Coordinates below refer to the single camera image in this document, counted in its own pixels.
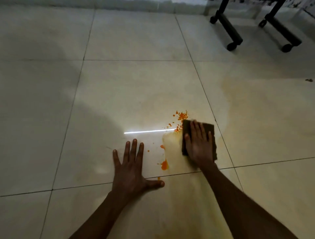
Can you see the person's left hand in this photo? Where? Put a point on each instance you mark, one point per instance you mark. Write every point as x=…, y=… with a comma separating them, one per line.
x=129, y=177

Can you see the person's right hand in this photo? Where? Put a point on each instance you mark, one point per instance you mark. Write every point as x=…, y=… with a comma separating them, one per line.
x=199, y=147

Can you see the brown-green scrub pad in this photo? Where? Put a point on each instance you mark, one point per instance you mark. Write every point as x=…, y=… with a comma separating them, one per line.
x=185, y=125

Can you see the person's right forearm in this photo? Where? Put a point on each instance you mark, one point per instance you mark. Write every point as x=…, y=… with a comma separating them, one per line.
x=246, y=209

